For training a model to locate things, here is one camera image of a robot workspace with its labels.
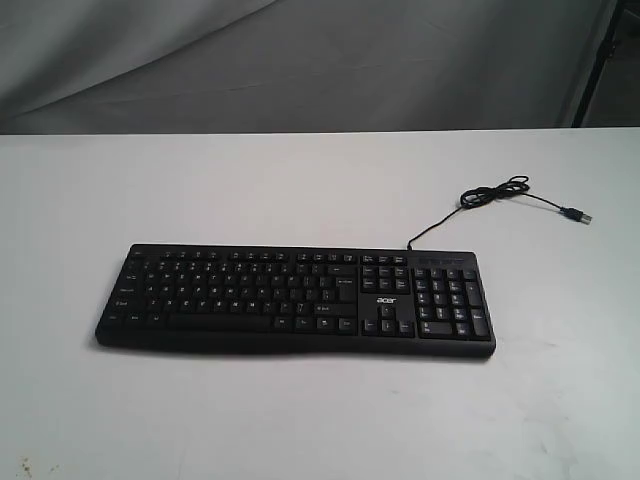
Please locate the grey backdrop cloth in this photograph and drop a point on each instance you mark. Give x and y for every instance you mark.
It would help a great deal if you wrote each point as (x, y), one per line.
(98, 67)

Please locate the black acer keyboard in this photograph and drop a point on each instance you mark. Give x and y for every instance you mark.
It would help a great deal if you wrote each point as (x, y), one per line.
(298, 300)

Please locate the black stand pole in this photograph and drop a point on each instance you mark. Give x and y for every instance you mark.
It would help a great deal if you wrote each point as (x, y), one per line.
(606, 48)

